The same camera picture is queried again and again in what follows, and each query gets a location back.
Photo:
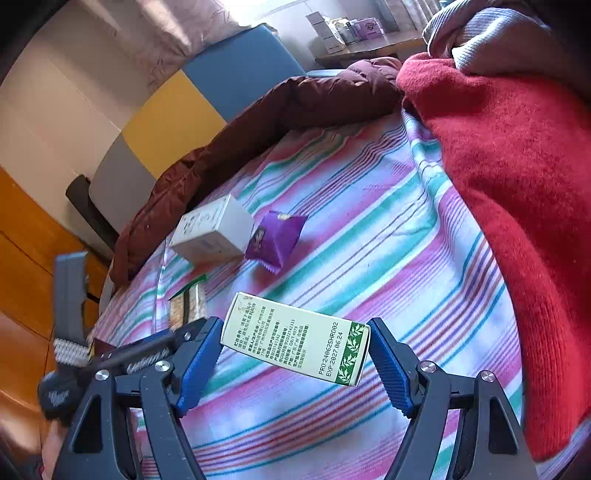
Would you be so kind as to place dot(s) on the maroon padded jacket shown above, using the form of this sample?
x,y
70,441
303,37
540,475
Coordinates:
x,y
258,120

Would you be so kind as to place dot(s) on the small purple box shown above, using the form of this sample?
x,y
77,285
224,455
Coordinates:
x,y
369,26

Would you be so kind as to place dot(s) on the red knitted sweater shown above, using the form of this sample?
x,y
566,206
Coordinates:
x,y
517,207

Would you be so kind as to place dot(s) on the white and lilac sweater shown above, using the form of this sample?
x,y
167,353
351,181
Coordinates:
x,y
498,37

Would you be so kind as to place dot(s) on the pink floral pillow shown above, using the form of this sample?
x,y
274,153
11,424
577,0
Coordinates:
x,y
194,37

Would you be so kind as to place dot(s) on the cracker packet with green edge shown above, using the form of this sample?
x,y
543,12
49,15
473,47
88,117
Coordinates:
x,y
187,304

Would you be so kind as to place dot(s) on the grey yellow blue headboard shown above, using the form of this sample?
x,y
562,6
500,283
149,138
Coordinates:
x,y
184,106

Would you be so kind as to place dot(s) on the striped bed sheet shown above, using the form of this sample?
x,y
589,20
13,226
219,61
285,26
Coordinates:
x,y
369,230

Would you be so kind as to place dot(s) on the wooden side table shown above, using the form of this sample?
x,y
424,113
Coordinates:
x,y
369,50

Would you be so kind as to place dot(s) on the black chair back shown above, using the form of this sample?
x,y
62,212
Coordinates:
x,y
90,212

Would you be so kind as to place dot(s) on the purple snack packet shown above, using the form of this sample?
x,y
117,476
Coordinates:
x,y
274,240

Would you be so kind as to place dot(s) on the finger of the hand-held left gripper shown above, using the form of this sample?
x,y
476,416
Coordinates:
x,y
189,330

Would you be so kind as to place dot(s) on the white cardboard box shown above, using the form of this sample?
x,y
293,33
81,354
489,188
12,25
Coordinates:
x,y
212,230

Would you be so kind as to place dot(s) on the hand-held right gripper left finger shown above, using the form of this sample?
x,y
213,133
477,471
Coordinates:
x,y
198,364

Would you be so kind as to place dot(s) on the orange wooden cabinet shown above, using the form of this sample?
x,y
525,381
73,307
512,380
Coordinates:
x,y
27,277

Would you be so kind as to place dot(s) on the green and white box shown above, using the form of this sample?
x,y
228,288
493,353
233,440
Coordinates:
x,y
295,339

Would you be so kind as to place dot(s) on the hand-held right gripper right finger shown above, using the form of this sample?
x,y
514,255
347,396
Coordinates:
x,y
390,369

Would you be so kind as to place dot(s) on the tall white box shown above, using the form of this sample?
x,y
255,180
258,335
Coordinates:
x,y
325,32

